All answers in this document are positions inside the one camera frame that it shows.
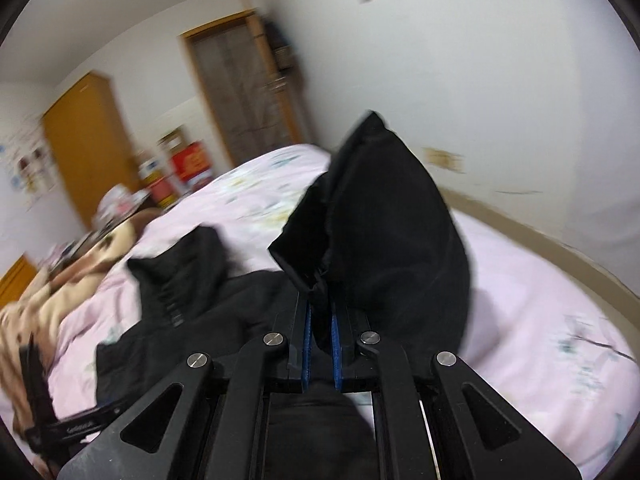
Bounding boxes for clear plastic bag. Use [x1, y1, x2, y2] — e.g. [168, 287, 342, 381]
[96, 184, 138, 223]

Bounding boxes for brown patterned blanket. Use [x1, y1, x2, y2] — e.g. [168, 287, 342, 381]
[0, 210, 153, 441]

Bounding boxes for door with wooden frame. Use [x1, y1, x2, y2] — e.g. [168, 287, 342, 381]
[180, 10, 313, 168]

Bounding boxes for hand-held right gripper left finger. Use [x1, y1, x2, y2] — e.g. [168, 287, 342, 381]
[57, 287, 315, 480]

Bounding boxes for cardboard box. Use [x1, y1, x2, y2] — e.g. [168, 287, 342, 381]
[159, 129, 187, 155]

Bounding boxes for dark hanging clothes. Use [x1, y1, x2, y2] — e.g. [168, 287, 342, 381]
[262, 20, 303, 93]

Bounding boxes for large red box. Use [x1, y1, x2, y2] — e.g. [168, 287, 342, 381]
[171, 141, 215, 187]

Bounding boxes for beige bed frame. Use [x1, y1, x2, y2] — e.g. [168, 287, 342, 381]
[440, 187, 640, 313]

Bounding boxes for small red box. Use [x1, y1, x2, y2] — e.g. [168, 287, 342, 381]
[149, 176, 175, 207]

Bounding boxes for low wooden cabinet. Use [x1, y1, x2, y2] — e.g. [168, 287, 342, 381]
[0, 255, 40, 307]

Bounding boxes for black quilted jacket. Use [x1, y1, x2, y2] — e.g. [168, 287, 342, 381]
[95, 110, 476, 480]

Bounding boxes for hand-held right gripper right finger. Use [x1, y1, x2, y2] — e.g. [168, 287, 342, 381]
[327, 302, 583, 480]

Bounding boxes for wall poster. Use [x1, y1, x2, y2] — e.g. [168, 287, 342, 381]
[0, 122, 57, 206]

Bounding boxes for pink floral bed sheet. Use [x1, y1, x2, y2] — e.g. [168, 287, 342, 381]
[0, 144, 638, 480]

